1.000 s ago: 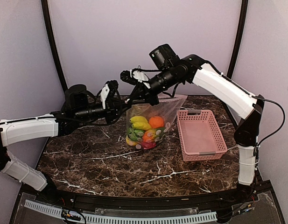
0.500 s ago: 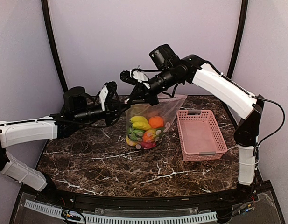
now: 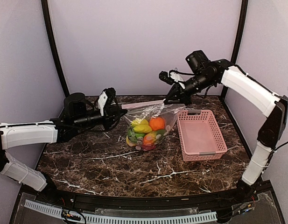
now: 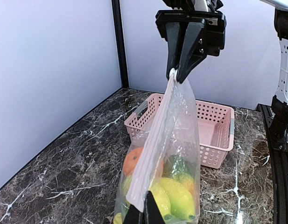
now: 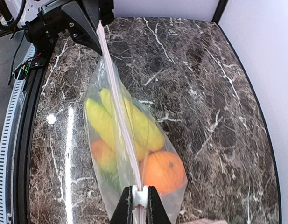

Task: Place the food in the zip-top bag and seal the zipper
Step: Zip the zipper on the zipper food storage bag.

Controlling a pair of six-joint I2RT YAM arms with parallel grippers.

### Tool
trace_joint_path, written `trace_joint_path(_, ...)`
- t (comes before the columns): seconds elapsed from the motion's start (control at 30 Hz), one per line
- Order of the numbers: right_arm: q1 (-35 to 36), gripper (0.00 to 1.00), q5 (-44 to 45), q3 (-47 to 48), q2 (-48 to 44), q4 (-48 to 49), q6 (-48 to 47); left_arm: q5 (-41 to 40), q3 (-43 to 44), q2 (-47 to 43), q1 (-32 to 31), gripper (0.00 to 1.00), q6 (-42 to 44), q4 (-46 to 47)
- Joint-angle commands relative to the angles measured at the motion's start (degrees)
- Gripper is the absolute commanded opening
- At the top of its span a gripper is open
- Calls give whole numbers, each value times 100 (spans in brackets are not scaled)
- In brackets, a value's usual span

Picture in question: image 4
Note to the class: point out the black front rail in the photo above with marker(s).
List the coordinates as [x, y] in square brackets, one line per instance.
[278, 151]

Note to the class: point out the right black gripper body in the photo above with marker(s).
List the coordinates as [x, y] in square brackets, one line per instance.
[215, 23]

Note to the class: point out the yellow toy banana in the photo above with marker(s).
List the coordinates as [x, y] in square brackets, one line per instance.
[173, 200]

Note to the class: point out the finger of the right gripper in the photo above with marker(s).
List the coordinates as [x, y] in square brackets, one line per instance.
[195, 45]
[177, 53]

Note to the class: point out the right black frame post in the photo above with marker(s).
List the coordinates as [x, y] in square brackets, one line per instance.
[120, 43]

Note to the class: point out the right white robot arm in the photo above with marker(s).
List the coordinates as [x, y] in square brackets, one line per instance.
[280, 100]

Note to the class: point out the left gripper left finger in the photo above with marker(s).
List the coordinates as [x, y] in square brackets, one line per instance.
[133, 216]

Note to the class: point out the clear zip top bag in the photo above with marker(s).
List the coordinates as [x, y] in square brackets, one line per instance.
[160, 176]

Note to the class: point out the toy orange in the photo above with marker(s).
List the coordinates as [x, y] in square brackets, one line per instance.
[131, 160]

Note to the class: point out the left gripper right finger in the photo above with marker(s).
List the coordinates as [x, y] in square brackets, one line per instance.
[151, 214]

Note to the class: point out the green orange toy mango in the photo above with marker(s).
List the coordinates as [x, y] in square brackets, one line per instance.
[186, 181]

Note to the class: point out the yellow toy pepper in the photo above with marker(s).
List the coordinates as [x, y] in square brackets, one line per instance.
[117, 219]

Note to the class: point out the pink plastic basket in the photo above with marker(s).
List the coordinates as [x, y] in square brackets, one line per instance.
[216, 125]

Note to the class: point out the green toy watermelon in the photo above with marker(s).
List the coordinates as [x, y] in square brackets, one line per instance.
[176, 164]

